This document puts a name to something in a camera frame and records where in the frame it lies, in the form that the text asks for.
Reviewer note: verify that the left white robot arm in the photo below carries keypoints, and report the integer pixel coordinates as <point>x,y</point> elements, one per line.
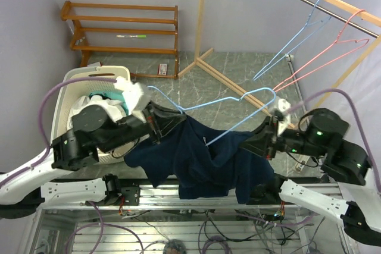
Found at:
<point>93,131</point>

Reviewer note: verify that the light blue wire hanger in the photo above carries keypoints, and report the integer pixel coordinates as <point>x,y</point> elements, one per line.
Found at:
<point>281,54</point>

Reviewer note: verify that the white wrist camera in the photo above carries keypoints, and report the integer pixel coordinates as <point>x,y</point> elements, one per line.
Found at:
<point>278,110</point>
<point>136,96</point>

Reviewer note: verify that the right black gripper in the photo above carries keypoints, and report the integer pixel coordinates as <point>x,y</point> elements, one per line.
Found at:
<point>259,143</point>

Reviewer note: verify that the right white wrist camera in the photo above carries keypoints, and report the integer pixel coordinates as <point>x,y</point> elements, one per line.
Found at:
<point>278,110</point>

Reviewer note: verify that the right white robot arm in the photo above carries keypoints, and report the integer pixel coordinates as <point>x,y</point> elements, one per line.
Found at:
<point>343,161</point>

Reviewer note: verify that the cream plastic laundry basket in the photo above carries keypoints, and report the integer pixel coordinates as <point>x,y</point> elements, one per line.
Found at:
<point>71,92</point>

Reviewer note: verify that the brown wooden shoe rack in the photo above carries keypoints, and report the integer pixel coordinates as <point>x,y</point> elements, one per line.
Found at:
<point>95,27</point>

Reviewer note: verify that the metal hanging rod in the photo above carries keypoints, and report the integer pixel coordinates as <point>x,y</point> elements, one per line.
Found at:
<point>337,17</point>

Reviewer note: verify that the green marker pen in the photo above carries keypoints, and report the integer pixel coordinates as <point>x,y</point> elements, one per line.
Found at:
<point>131,36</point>

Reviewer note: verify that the small red white box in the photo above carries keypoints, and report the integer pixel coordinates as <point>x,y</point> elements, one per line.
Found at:
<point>162,69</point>

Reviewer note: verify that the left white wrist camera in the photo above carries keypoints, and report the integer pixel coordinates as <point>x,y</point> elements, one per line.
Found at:
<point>136,96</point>

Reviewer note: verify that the aluminium mounting rail frame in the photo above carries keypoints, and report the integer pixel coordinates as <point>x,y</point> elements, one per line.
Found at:
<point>168,213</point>

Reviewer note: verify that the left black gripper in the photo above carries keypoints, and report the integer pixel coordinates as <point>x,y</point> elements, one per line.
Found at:
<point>162,118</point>

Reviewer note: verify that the white t shirt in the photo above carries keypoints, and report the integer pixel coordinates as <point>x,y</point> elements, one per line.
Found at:
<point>113,107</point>

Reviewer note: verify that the navy blue t shirt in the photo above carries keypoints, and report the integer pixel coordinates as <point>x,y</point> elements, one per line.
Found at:
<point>206,162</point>

